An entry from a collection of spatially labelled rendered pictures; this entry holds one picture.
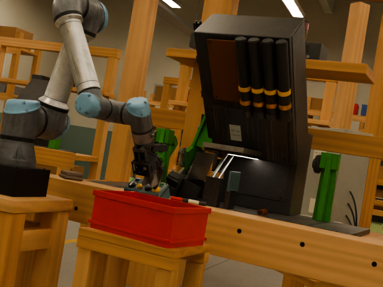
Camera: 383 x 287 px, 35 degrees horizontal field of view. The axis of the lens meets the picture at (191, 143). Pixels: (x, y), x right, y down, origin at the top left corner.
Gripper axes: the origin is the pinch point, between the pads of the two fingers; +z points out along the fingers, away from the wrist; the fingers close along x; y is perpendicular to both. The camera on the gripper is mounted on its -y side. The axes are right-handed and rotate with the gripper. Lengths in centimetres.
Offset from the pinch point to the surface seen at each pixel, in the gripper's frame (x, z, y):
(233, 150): 25.9, -11.1, -13.4
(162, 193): 2.3, 3.2, -0.1
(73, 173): -39.8, 4.6, -2.7
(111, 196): 3.4, -16.1, 29.5
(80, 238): -3.0, -6.3, 40.5
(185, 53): -21, -20, -72
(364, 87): -118, 424, -943
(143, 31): -52, -22, -88
